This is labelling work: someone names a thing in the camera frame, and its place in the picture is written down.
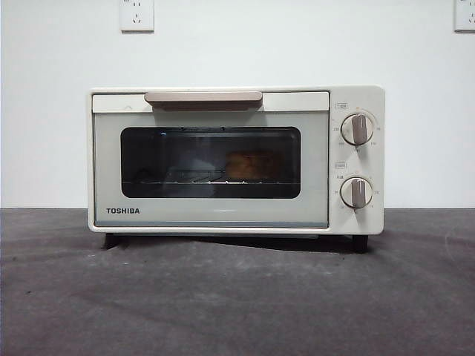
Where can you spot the white wall socket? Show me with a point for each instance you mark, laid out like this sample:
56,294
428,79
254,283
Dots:
136,16
465,16

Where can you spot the cream toaster oven body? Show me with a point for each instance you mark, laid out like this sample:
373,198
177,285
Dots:
375,163

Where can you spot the cream timer knob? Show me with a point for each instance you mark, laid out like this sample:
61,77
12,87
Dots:
356,193

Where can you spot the golden brown bread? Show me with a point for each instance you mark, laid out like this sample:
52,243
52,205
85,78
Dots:
252,165

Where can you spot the cream temperature knob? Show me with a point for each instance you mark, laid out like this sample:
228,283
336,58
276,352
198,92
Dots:
357,129

